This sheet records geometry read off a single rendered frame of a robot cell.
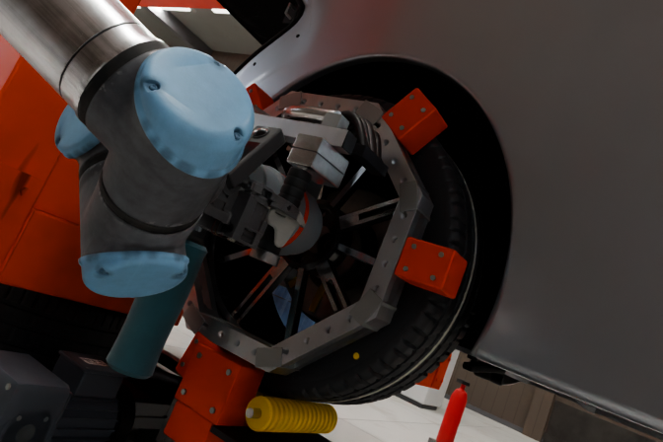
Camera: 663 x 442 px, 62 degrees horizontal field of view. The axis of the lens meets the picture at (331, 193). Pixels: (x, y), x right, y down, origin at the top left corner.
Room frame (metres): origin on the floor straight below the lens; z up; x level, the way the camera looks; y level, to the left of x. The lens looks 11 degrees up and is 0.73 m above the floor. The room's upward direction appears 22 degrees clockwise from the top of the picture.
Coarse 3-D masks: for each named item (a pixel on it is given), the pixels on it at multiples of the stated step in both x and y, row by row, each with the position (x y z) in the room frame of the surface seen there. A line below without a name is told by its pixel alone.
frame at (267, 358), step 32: (288, 96) 1.14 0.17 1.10; (320, 96) 1.10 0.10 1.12; (384, 128) 1.00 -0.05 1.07; (384, 160) 0.98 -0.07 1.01; (416, 192) 0.93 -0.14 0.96; (416, 224) 0.96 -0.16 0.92; (384, 256) 0.94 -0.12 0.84; (192, 288) 1.16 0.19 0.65; (384, 288) 0.93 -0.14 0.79; (192, 320) 1.14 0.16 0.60; (224, 320) 1.17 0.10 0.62; (352, 320) 0.95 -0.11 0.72; (384, 320) 0.95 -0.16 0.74; (256, 352) 1.06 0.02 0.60; (288, 352) 1.00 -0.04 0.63; (320, 352) 1.02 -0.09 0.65
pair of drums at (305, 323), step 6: (276, 288) 5.08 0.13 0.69; (282, 288) 5.06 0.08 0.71; (276, 294) 5.07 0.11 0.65; (282, 294) 5.06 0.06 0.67; (288, 294) 5.05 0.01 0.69; (276, 300) 5.06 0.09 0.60; (282, 300) 5.05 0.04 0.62; (288, 300) 5.04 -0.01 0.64; (276, 306) 5.06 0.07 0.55; (282, 306) 5.05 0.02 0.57; (288, 306) 5.05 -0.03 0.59; (282, 312) 5.05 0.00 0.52; (288, 312) 5.05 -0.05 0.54; (282, 318) 5.05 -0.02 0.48; (300, 318) 5.10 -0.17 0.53; (306, 318) 5.14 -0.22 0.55; (300, 324) 5.11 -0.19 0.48; (306, 324) 5.16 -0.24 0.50; (312, 324) 5.24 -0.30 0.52; (300, 330) 5.13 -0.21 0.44
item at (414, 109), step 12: (408, 96) 0.98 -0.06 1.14; (420, 96) 0.97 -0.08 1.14; (396, 108) 0.99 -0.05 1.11; (408, 108) 0.98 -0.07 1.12; (420, 108) 0.96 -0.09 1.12; (432, 108) 0.95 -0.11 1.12; (396, 120) 0.98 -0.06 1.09; (408, 120) 0.97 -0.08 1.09; (420, 120) 0.96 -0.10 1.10; (432, 120) 0.97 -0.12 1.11; (444, 120) 0.99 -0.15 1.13; (396, 132) 0.98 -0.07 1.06; (408, 132) 0.97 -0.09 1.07; (420, 132) 0.98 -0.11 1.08; (432, 132) 1.00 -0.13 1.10; (408, 144) 1.00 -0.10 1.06; (420, 144) 1.01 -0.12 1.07
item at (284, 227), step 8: (272, 208) 0.75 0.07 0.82; (272, 216) 0.76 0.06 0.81; (280, 216) 0.77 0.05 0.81; (288, 216) 0.77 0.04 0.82; (272, 224) 0.76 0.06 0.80; (280, 224) 0.77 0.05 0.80; (288, 224) 0.78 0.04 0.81; (296, 224) 0.79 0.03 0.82; (304, 224) 0.81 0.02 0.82; (280, 232) 0.78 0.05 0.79; (288, 232) 0.79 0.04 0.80; (280, 240) 0.78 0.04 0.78
